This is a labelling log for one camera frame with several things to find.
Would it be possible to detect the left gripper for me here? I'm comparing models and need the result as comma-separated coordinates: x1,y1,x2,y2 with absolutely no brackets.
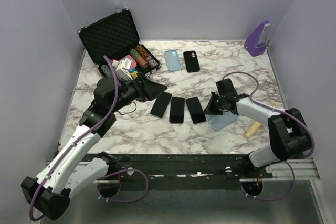
110,72,168,114

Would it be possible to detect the phone from blue case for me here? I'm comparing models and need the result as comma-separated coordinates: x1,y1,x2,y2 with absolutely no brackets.
150,92,172,118

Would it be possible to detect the black cased phone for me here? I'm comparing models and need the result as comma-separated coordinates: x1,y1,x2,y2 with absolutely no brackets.
169,97,185,124

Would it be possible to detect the light blue phone case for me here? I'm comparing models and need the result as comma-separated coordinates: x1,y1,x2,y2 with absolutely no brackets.
164,49,182,72

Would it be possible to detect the black phone case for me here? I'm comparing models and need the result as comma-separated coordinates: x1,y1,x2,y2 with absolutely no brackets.
183,51,200,73

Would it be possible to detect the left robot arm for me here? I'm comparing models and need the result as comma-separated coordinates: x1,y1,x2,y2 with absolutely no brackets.
21,74,167,221

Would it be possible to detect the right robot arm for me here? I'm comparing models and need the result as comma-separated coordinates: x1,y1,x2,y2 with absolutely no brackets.
204,78,314,178

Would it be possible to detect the black poker chip case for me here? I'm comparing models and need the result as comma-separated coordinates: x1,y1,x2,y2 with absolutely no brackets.
77,8,161,77

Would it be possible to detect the yellow dealer chip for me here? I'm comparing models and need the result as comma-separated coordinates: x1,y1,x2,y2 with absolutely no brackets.
130,71,138,79

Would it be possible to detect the pink card box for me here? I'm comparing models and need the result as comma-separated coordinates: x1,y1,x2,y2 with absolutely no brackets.
122,55,137,70

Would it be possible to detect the wooden cylinder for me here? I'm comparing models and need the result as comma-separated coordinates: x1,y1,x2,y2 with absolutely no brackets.
244,102,276,138

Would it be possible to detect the purple metronome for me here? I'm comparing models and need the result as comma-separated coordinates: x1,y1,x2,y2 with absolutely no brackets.
244,20,270,57

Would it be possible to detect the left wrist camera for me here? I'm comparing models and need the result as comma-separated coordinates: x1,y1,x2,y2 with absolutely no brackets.
112,58,133,81

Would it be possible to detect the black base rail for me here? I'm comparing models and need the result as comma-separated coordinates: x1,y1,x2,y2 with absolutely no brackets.
81,153,279,190

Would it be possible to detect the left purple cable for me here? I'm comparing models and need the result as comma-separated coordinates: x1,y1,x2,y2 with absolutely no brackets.
28,55,150,221

